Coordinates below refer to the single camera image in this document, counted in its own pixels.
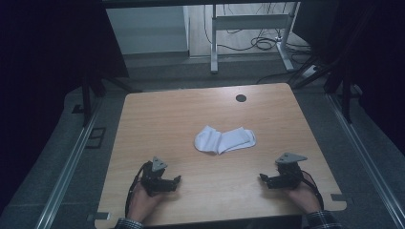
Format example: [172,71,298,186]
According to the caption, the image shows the black floor cables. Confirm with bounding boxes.
[203,3,313,85]

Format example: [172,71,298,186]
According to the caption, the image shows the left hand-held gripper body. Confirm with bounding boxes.
[139,156,173,197]

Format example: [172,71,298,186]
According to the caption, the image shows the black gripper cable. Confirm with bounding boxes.
[301,172,325,212]
[124,160,153,219]

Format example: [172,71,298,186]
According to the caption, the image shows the black rectangular floor frame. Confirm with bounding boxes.
[85,127,107,150]

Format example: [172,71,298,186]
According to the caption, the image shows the person's left hand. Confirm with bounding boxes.
[128,182,167,222]

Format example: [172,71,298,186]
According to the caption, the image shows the white metal desk frame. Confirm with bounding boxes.
[209,1,301,75]

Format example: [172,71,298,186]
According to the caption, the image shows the person's right hand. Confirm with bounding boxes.
[284,173,323,215]

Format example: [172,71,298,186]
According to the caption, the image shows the white power strip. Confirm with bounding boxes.
[300,64,319,79]

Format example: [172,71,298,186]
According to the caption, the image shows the black curtain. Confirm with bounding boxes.
[0,0,130,211]
[292,0,405,156]

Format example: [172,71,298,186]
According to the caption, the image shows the black metal stand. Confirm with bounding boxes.
[290,53,364,124]
[79,68,142,128]

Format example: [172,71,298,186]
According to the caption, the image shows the aluminium floor rail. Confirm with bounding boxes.
[327,94,405,229]
[33,96,104,229]

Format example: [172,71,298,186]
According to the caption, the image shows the white sock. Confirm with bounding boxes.
[217,126,257,156]
[194,124,224,156]

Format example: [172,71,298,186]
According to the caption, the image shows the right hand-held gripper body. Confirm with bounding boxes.
[274,152,309,191]

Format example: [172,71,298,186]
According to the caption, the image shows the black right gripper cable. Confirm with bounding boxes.
[301,172,325,212]

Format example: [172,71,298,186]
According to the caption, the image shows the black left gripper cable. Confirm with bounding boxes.
[124,160,153,219]

